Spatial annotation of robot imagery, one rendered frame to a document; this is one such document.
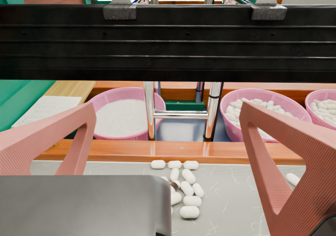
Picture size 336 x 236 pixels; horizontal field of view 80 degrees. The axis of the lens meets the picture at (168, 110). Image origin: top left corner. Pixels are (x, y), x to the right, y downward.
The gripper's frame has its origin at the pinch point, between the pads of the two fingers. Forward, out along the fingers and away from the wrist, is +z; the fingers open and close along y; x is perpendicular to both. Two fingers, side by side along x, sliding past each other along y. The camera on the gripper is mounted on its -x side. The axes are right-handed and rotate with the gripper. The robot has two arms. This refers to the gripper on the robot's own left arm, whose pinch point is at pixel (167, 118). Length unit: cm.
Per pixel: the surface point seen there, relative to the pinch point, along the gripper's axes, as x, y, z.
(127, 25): -2.5, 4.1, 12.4
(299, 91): 31, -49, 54
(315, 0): 62, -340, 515
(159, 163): 31.0, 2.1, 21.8
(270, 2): -4.4, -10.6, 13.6
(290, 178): 31.6, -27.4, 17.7
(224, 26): -2.4, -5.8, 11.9
